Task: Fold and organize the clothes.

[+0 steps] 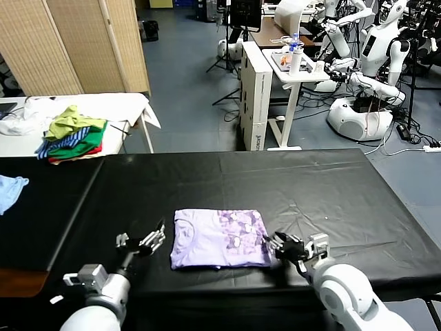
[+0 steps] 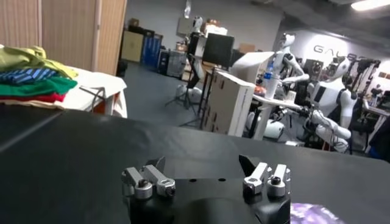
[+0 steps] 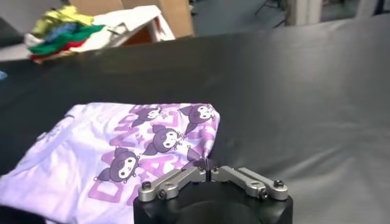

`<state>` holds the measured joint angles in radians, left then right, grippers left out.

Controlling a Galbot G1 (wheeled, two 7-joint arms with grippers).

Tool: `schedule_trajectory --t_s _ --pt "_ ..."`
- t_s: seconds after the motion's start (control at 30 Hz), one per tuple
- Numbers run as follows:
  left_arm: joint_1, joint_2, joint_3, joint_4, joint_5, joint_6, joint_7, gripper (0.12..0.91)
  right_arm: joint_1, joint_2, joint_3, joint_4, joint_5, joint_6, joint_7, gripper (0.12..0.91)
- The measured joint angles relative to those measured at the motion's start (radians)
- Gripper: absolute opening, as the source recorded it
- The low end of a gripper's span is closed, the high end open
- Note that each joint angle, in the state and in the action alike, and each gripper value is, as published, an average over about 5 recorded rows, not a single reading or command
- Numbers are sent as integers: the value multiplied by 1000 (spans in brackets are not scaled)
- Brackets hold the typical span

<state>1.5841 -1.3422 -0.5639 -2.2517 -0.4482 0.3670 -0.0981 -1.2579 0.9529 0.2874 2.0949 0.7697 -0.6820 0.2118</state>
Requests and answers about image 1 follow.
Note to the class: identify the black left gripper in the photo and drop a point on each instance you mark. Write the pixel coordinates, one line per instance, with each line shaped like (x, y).
(132, 248)

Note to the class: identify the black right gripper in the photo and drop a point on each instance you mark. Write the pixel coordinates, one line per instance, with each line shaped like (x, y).
(294, 251)

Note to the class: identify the lavender T-shirt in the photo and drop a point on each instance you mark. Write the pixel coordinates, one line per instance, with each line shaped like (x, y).
(203, 245)

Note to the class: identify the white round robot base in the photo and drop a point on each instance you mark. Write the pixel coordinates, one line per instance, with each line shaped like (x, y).
(234, 50)

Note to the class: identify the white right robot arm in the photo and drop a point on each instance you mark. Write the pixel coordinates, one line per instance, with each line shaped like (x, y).
(344, 293)

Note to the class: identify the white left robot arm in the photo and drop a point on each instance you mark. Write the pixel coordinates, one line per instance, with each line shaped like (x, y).
(100, 303)

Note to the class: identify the small black table cover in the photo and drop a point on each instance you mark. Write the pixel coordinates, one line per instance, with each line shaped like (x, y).
(51, 207)

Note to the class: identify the large black table cover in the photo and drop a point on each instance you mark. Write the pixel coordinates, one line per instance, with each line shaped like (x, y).
(344, 172)

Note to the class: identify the beige garment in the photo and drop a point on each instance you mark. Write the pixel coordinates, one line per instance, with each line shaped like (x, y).
(93, 156)

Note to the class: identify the dark green garment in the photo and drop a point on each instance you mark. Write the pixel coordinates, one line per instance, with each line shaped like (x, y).
(89, 141)

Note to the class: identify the thin black rod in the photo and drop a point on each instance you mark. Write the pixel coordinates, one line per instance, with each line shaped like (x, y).
(120, 129)

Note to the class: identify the red garment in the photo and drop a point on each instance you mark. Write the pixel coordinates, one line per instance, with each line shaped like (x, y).
(56, 159)

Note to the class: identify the blue striped garment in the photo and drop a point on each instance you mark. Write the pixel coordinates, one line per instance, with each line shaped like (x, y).
(74, 137)

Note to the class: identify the white cloth pile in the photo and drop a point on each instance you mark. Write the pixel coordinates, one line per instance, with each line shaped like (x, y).
(110, 105)

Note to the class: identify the lime green garment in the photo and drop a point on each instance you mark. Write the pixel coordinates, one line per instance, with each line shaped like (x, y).
(69, 120)

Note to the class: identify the light blue garment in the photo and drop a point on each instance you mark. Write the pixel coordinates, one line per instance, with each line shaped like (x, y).
(8, 193)

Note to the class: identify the tall white cardboard box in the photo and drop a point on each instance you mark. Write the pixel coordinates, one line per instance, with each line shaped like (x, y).
(256, 103)

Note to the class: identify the white adjustable side table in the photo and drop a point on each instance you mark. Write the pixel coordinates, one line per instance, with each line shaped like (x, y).
(293, 100)

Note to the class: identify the white folding table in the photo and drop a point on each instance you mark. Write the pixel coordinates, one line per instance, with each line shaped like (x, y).
(17, 143)

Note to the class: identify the black power adapter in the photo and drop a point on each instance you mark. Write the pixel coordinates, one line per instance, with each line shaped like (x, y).
(403, 131)

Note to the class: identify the white power strip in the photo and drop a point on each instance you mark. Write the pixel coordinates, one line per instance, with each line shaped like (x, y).
(432, 148)

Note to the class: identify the white thermos bottle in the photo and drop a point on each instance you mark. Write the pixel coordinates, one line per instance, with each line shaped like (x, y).
(295, 63)

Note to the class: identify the white paper cup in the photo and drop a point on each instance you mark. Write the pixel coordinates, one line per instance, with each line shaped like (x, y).
(319, 67)

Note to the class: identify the small orange object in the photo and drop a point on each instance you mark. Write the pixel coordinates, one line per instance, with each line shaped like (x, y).
(284, 61)

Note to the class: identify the grey tray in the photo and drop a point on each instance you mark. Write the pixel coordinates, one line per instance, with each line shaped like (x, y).
(279, 60)

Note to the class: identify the dark laptop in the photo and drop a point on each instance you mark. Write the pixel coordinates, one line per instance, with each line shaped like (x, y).
(7, 107)

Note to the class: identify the clear blue-capped water bottle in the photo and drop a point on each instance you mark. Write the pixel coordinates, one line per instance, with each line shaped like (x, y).
(294, 41)

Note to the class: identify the black pole stand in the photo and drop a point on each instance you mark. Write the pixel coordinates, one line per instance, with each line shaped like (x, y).
(412, 86)

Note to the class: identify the black tripod stand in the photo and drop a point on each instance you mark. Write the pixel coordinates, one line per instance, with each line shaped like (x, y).
(227, 45)

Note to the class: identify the bamboo folding screen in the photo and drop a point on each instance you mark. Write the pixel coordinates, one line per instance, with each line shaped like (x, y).
(69, 45)

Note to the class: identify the brown wooden desk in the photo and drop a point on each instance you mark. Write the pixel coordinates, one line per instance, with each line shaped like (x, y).
(268, 34)

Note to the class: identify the black bag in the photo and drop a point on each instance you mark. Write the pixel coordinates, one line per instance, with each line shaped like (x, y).
(151, 29)

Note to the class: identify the white humanoid robot with base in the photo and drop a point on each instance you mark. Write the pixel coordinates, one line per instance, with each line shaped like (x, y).
(373, 51)

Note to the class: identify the white desktop device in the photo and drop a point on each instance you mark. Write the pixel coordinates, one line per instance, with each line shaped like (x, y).
(287, 15)

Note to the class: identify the black monitor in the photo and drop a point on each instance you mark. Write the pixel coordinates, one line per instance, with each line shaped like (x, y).
(244, 13)

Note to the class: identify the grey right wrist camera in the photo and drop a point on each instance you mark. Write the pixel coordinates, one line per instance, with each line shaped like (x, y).
(318, 245)

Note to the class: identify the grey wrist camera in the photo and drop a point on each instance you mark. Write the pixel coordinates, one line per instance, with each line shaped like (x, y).
(318, 245)
(91, 274)

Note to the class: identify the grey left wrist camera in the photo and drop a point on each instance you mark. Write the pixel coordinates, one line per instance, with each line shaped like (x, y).
(91, 274)

